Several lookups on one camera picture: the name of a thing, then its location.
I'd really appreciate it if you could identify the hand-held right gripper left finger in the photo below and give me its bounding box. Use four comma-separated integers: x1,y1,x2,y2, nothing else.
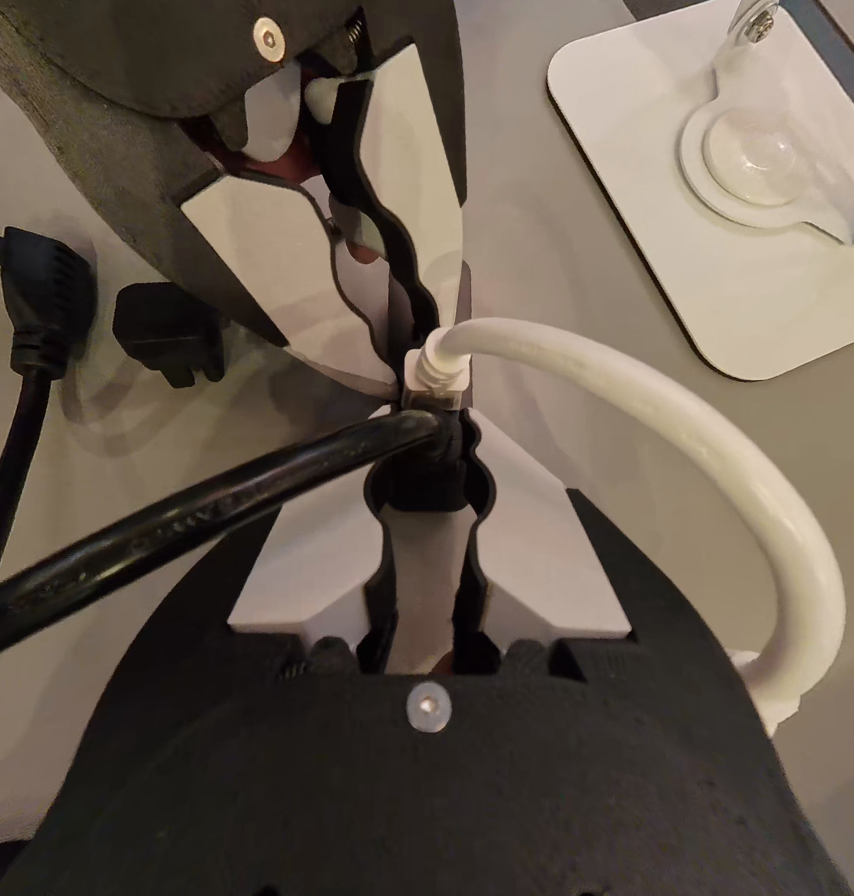
225,412,401,674

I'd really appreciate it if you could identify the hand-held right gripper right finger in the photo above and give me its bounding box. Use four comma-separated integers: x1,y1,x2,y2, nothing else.
454,409,631,673

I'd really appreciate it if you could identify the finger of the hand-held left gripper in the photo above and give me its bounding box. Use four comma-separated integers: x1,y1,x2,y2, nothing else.
318,43,468,333
179,174,403,396

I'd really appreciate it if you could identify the black power strip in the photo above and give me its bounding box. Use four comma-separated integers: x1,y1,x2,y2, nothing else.
384,266,478,515

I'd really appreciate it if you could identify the black power cord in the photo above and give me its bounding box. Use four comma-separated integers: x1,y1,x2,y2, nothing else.
0,364,457,666

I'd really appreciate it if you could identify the black power plug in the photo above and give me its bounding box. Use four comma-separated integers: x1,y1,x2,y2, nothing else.
385,412,471,501

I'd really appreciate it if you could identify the white power plug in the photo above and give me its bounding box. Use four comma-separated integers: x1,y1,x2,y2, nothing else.
401,329,471,412

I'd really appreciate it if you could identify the white power cord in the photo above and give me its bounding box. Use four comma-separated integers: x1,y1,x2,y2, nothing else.
427,317,848,701

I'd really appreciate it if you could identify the white cord connector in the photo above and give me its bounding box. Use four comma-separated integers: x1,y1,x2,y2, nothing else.
729,650,805,737

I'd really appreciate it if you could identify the black cord connector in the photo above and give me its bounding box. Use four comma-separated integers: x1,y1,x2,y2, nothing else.
0,226,97,384

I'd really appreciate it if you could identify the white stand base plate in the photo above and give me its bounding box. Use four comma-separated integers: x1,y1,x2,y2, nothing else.
546,0,854,382

